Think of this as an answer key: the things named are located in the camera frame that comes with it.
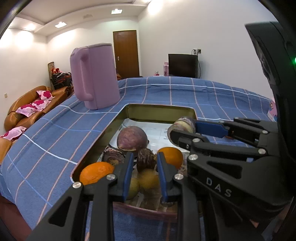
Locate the pink floral cushion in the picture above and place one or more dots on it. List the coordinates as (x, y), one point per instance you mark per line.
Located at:
(45, 97)

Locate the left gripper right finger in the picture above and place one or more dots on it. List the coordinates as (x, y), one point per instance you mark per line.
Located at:
(174, 188)

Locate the pink metal tin box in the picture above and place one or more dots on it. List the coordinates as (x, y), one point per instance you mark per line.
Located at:
(154, 119)

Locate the dark brown mangosteen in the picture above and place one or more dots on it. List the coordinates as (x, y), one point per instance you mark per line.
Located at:
(113, 157)

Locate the layered cake roll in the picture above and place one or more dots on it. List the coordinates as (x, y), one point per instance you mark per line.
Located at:
(185, 124)

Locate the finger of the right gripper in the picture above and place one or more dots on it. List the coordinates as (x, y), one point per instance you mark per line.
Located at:
(197, 144)
(237, 129)

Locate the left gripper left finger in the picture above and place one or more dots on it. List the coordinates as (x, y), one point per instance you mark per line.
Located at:
(67, 219)

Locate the near orange sofa seat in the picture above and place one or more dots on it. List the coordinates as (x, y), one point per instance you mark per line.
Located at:
(7, 140)

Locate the wall power socket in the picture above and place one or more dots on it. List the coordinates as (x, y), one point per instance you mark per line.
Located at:
(196, 51)

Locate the brown wooden door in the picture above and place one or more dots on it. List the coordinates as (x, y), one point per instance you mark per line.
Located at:
(126, 53)

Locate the pink electric kettle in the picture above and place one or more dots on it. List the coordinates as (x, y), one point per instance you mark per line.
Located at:
(94, 76)

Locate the large orange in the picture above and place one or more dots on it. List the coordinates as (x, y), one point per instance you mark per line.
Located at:
(94, 172)

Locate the purple passion fruit with stem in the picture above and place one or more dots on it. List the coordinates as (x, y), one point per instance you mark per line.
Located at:
(132, 139)

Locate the dark chocolate fruit piece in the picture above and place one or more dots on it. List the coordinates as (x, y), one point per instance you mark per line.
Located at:
(146, 159)

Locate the pink cartoon mug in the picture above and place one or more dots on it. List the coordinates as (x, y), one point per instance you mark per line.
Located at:
(272, 112)

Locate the printed paper in tin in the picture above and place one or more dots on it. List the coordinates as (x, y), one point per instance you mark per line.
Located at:
(156, 134)

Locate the orange leather long sofa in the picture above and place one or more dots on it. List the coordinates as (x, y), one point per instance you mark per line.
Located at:
(14, 119)

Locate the green-yellow round fruit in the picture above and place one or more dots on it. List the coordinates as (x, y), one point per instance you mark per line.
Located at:
(148, 181)

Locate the black television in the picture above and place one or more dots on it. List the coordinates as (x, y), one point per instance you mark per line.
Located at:
(183, 65)

